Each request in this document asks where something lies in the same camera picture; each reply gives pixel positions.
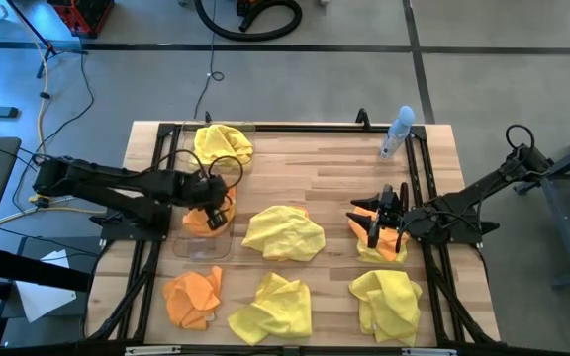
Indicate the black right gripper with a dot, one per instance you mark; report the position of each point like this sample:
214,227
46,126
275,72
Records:
394,212

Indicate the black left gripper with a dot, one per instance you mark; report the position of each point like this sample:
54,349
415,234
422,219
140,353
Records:
206,190

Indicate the orange microfiber towel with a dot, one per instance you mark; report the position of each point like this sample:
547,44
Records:
196,222
389,242
191,299

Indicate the yellow microfiber towel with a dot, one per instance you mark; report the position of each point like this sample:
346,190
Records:
389,306
371,257
285,232
275,311
220,143

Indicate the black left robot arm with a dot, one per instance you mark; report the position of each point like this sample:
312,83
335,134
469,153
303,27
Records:
107,183

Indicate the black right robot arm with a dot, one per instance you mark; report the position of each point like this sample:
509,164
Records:
483,190

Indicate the clear plastic basket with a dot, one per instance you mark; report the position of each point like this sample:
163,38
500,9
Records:
201,247
187,143

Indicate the black clamp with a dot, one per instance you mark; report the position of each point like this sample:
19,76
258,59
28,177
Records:
363,118
208,117

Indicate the blue spray bottle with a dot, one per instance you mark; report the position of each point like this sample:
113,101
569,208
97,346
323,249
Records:
395,138

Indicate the white paper sheet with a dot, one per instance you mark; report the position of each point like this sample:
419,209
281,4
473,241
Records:
42,296

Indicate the black tripod stand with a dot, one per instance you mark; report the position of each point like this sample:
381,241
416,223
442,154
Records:
67,51

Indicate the red and black crate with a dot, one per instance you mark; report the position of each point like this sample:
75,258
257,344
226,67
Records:
84,17

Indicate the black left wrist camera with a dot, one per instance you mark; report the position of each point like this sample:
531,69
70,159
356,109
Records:
217,220

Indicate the black aluminium table frame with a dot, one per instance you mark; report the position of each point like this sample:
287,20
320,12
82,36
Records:
314,128

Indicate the white metal bracket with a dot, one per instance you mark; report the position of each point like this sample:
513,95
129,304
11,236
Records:
151,350
428,352

